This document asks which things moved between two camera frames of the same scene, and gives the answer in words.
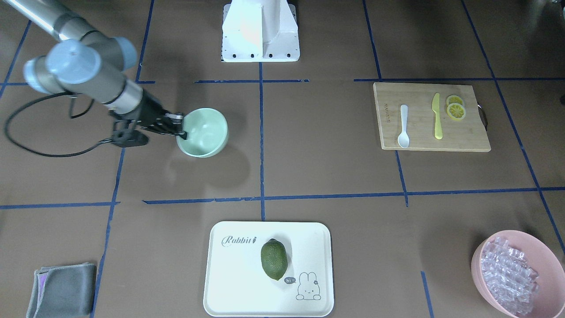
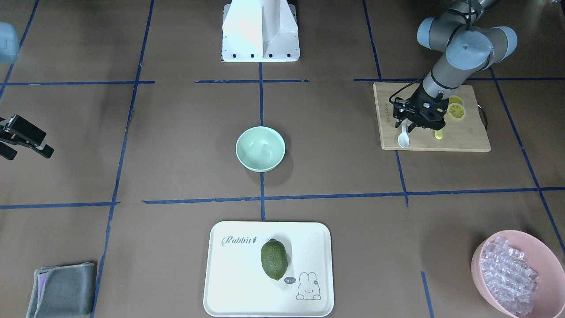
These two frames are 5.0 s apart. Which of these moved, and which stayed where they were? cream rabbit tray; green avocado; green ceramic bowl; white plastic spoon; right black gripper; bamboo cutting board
Moved: right black gripper; green ceramic bowl
Stayed: green avocado; bamboo cutting board; cream rabbit tray; white plastic spoon
